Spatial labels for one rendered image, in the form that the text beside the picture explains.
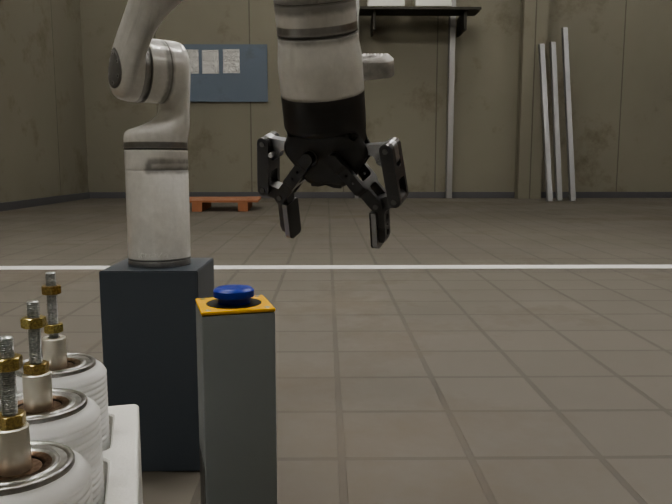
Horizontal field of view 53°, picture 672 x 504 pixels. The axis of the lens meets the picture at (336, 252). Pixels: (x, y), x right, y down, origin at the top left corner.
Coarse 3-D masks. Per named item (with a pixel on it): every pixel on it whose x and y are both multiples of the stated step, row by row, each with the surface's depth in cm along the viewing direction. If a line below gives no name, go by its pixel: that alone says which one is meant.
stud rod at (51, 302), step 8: (48, 272) 66; (48, 280) 66; (48, 296) 66; (56, 296) 66; (48, 304) 66; (56, 304) 66; (48, 312) 66; (56, 312) 66; (48, 320) 66; (56, 320) 66; (56, 336) 66
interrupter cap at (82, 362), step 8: (24, 360) 68; (72, 360) 69; (80, 360) 68; (88, 360) 68; (64, 368) 67; (72, 368) 66; (80, 368) 65; (88, 368) 66; (56, 376) 64; (64, 376) 64
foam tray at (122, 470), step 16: (112, 416) 74; (128, 416) 73; (112, 432) 69; (128, 432) 69; (112, 448) 65; (128, 448) 65; (112, 464) 62; (128, 464) 62; (112, 480) 58; (128, 480) 58; (112, 496) 56; (128, 496) 56
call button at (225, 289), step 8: (216, 288) 66; (224, 288) 66; (232, 288) 66; (240, 288) 66; (248, 288) 66; (216, 296) 66; (224, 296) 65; (232, 296) 65; (240, 296) 65; (248, 296) 66; (224, 304) 66; (232, 304) 65; (240, 304) 66
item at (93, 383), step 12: (96, 360) 70; (84, 372) 65; (96, 372) 66; (60, 384) 63; (72, 384) 64; (84, 384) 64; (96, 384) 66; (96, 396) 66; (108, 408) 69; (108, 420) 69; (108, 432) 69; (108, 444) 69
